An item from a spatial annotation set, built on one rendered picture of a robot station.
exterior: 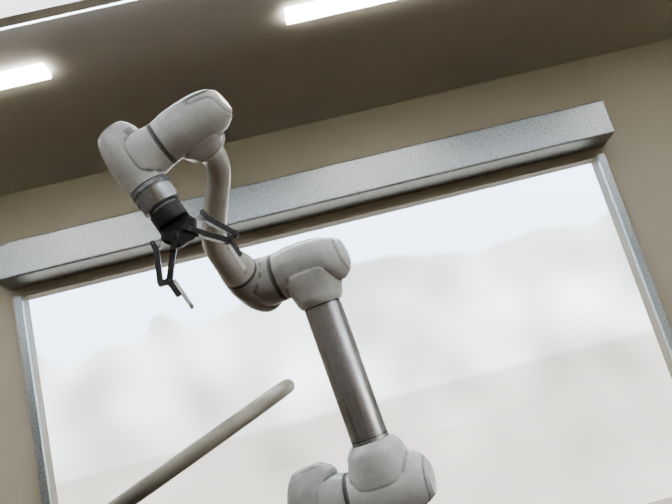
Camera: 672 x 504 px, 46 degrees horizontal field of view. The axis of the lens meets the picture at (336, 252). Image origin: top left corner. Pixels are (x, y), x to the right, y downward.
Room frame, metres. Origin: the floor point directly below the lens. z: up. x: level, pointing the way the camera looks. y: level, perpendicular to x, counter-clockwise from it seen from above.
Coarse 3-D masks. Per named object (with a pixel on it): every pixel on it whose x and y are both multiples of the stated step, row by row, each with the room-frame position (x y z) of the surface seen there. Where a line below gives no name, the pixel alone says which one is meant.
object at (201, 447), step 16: (288, 384) 1.54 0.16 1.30; (256, 400) 1.44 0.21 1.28; (272, 400) 1.47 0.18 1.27; (240, 416) 1.41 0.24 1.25; (256, 416) 1.43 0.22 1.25; (208, 432) 1.39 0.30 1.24; (224, 432) 1.39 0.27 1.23; (192, 448) 1.37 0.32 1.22; (208, 448) 1.38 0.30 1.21; (176, 464) 1.36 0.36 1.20; (192, 464) 1.38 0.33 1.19; (144, 480) 1.37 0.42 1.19; (160, 480) 1.37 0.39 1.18; (128, 496) 1.38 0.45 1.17; (144, 496) 1.38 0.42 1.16
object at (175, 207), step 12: (168, 204) 1.54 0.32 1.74; (180, 204) 1.56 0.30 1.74; (156, 216) 1.55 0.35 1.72; (168, 216) 1.54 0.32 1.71; (180, 216) 1.57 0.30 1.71; (156, 228) 1.57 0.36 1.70; (168, 228) 1.57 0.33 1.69; (180, 228) 1.57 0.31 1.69; (168, 240) 1.57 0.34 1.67; (180, 240) 1.58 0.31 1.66; (192, 240) 1.59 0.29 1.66
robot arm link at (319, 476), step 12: (312, 468) 2.11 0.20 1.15; (324, 468) 2.11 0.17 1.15; (336, 468) 2.16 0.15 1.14; (300, 480) 2.10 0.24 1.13; (312, 480) 2.09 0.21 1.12; (324, 480) 2.10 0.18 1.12; (336, 480) 2.09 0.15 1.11; (288, 492) 2.13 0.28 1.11; (300, 492) 2.09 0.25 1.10; (312, 492) 2.08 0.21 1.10; (324, 492) 2.08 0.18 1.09; (336, 492) 2.08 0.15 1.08
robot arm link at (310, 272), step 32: (288, 256) 1.96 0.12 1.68; (320, 256) 1.94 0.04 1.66; (288, 288) 1.99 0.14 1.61; (320, 288) 1.97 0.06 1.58; (320, 320) 2.00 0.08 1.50; (320, 352) 2.04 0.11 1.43; (352, 352) 2.02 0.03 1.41; (352, 384) 2.02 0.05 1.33; (352, 416) 2.04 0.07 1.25; (352, 448) 2.07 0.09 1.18; (384, 448) 2.03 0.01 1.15; (352, 480) 2.06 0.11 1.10; (384, 480) 2.03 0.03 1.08; (416, 480) 2.03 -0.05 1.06
